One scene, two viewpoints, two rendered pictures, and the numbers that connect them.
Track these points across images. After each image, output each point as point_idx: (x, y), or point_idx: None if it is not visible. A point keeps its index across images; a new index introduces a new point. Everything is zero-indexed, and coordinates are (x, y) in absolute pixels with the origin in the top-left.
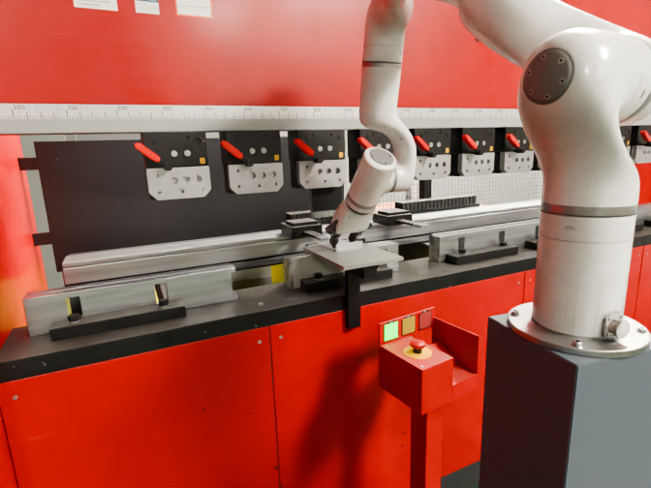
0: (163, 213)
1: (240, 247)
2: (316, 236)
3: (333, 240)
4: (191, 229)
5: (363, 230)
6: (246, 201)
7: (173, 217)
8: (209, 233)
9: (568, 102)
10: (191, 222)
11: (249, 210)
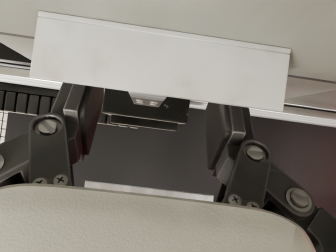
0: (317, 163)
1: (291, 102)
2: (163, 100)
3: (249, 130)
4: (285, 130)
5: (7, 189)
6: (192, 154)
7: (304, 154)
8: (260, 117)
9: None
10: (282, 141)
11: (191, 139)
